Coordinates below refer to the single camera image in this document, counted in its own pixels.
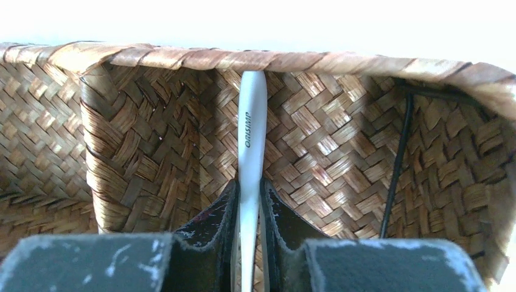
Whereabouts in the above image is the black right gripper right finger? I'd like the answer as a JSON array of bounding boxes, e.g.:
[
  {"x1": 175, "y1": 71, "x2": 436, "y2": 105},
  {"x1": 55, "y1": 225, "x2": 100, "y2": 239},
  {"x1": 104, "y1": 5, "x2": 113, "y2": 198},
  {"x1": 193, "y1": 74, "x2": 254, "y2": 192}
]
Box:
[{"x1": 260, "y1": 178, "x2": 327, "y2": 291}]

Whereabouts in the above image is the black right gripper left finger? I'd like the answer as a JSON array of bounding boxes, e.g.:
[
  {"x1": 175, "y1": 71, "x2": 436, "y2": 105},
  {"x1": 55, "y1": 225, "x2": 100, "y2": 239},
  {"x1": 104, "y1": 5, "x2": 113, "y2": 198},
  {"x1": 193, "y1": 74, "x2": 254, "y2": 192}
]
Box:
[{"x1": 161, "y1": 179, "x2": 240, "y2": 291}]

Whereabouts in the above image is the brown wicker divided basket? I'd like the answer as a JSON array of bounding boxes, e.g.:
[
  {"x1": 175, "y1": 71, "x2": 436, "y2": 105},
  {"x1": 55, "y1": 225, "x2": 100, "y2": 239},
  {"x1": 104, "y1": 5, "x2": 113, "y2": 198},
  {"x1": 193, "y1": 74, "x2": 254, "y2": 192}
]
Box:
[{"x1": 1, "y1": 42, "x2": 515, "y2": 291}]

